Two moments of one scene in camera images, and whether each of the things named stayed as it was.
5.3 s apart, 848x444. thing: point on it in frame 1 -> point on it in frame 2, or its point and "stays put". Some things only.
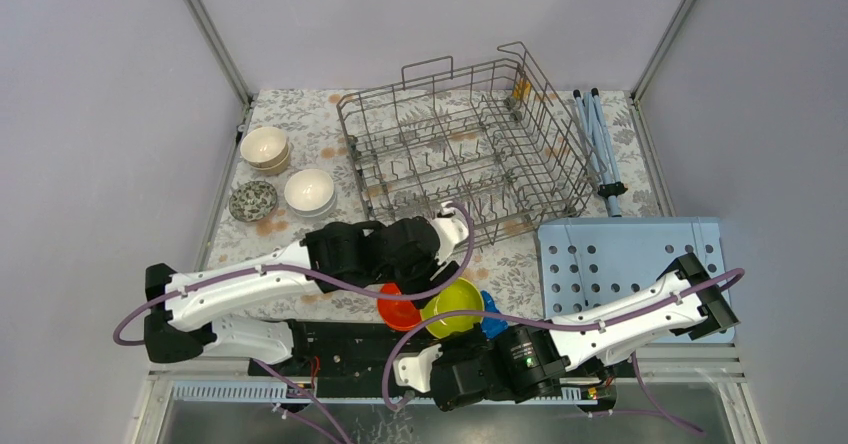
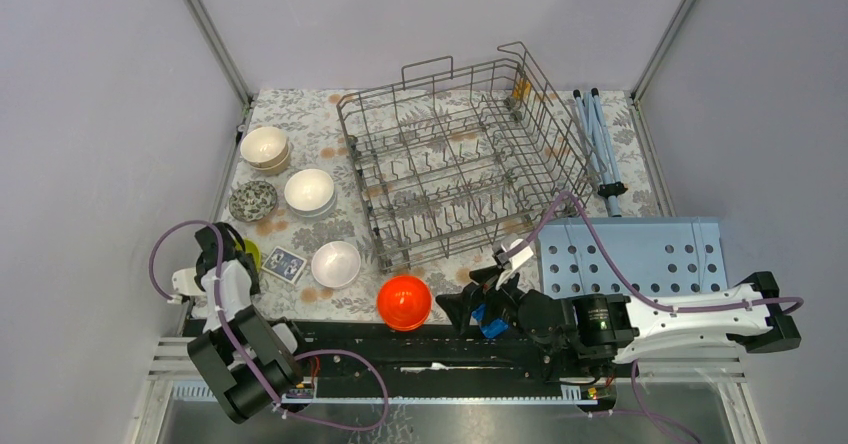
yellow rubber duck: (521, 90) stays put
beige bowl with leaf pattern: (264, 146) stays put
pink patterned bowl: (252, 200) stays put
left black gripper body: (418, 278) -> (253, 282)
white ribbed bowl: (309, 189) stays put
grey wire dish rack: (490, 140) stays put
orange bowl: (399, 314) stays put
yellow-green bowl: (458, 295) -> (251, 247)
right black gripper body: (463, 346) -> (514, 295)
